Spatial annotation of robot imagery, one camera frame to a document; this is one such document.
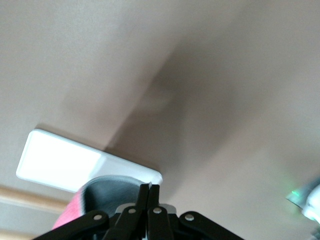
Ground pink and grey cloth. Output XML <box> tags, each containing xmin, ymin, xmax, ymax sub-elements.
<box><xmin>51</xmin><ymin>174</ymin><xmax>152</xmax><ymax>231</ymax></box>

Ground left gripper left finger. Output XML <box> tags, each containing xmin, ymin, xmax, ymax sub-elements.
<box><xmin>103</xmin><ymin>183</ymin><xmax>150</xmax><ymax>240</ymax></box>

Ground brown table cover sheet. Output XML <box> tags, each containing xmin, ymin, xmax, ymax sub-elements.
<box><xmin>0</xmin><ymin>0</ymin><xmax>320</xmax><ymax>240</ymax></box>

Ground round wooden stick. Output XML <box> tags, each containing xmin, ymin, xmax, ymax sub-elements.
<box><xmin>0</xmin><ymin>186</ymin><xmax>72</xmax><ymax>215</ymax></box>

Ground white rectangular tray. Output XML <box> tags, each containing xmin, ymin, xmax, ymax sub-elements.
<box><xmin>15</xmin><ymin>128</ymin><xmax>163</xmax><ymax>193</ymax></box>

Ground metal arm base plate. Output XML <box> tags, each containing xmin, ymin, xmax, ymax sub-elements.
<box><xmin>284</xmin><ymin>189</ymin><xmax>305</xmax><ymax>210</ymax></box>

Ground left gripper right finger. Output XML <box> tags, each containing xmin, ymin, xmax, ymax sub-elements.
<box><xmin>147</xmin><ymin>184</ymin><xmax>175</xmax><ymax>240</ymax></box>

